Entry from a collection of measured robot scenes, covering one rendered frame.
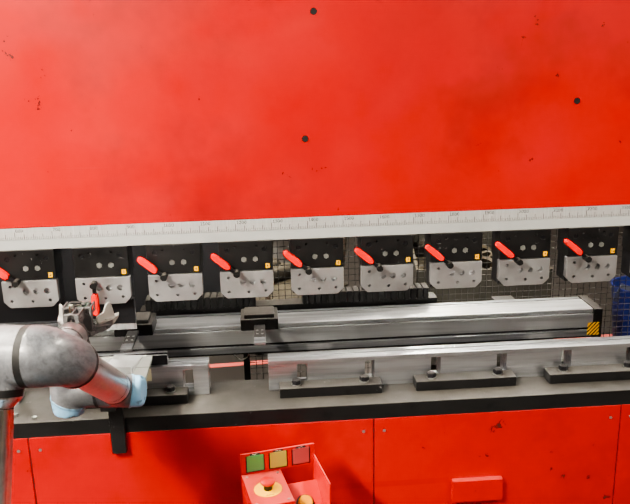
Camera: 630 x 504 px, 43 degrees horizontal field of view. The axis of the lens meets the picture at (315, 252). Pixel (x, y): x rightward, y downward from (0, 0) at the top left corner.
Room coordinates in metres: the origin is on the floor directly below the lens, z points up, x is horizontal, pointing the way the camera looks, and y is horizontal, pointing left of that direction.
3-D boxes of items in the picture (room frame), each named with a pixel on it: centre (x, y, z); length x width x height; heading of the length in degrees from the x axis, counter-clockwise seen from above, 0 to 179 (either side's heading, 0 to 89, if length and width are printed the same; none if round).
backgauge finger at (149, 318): (2.32, 0.58, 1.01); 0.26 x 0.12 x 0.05; 4
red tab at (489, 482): (2.07, -0.46, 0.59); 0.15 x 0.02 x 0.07; 94
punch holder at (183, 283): (2.16, 0.40, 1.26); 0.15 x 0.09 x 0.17; 94
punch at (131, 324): (2.15, 0.57, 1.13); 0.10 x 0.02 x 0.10; 94
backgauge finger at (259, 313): (2.35, 0.18, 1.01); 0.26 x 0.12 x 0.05; 4
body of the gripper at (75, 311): (1.85, 0.59, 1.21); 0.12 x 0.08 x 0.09; 3
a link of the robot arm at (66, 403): (1.69, 0.57, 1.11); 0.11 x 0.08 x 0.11; 87
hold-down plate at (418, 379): (2.17, -0.44, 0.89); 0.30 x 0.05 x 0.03; 94
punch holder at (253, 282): (2.18, 0.20, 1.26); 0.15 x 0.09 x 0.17; 94
